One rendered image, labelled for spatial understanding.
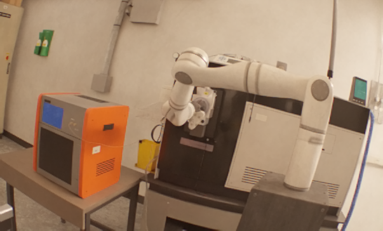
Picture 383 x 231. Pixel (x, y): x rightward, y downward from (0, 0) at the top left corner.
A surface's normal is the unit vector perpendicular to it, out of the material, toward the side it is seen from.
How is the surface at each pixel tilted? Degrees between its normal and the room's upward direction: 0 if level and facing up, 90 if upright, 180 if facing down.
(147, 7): 90
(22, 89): 90
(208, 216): 90
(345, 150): 90
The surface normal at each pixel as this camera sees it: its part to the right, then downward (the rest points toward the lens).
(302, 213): -0.40, 0.01
